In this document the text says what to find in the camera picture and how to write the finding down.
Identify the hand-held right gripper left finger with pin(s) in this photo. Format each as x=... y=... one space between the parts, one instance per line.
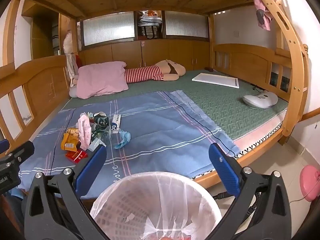
x=91 y=165

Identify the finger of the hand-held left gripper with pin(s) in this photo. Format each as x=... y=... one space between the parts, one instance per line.
x=22 y=151
x=3 y=146

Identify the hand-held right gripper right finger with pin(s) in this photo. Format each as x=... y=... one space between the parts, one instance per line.
x=225 y=172

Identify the red box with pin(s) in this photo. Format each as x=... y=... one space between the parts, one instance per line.
x=76 y=156

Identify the yellow snack packet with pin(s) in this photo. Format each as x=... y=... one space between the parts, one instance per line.
x=70 y=140

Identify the pink packet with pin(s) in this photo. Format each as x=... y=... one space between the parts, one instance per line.
x=84 y=132

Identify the dark green packet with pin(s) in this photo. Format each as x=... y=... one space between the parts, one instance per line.
x=101 y=127

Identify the light blue face mask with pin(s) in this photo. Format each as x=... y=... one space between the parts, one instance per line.
x=124 y=137

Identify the white plastic lattice wastebasket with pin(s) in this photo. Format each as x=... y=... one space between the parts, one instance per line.
x=117 y=205

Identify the white medicine box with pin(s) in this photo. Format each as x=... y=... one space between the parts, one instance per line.
x=116 y=123

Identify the white lined waste basket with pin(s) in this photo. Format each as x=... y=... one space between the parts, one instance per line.
x=162 y=192

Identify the white patterned mattress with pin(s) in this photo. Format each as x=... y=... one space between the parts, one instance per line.
x=252 y=142

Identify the green patterned bed mat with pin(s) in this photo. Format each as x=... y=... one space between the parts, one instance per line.
x=225 y=105

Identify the blue plaid blanket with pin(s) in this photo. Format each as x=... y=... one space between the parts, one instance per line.
x=155 y=130

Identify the grey plush toy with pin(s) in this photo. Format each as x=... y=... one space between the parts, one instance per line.
x=73 y=92

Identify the pink pillow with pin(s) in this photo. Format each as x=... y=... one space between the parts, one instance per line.
x=100 y=80

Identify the pink round device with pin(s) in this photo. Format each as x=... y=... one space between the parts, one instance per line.
x=310 y=182

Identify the white flat board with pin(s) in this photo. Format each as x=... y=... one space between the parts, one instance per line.
x=215 y=80

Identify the striped plush doll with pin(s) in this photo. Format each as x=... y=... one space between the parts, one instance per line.
x=145 y=73

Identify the wooden bookshelf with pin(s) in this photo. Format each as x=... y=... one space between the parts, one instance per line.
x=40 y=35

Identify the wooden cabinet with frosted glass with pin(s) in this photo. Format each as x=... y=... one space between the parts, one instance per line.
x=162 y=52

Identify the stack of books and papers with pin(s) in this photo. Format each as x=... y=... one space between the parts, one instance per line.
x=150 y=25

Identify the pink hanging cloth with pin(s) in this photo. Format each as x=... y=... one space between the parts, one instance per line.
x=261 y=12

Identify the wooden bunk bed frame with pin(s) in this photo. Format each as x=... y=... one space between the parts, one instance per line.
x=45 y=80

